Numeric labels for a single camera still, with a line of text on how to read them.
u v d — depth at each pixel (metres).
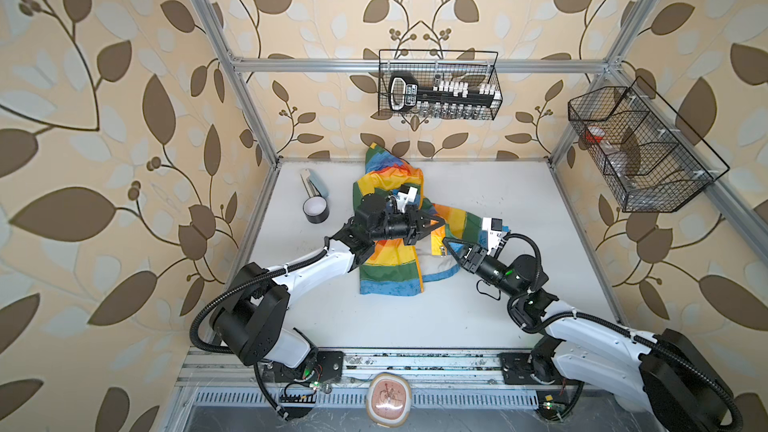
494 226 0.69
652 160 0.73
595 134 0.81
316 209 1.05
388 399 0.68
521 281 0.59
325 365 0.74
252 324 0.43
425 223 0.72
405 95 0.84
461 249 0.72
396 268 0.90
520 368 0.73
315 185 1.09
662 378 0.41
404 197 0.74
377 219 0.64
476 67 0.91
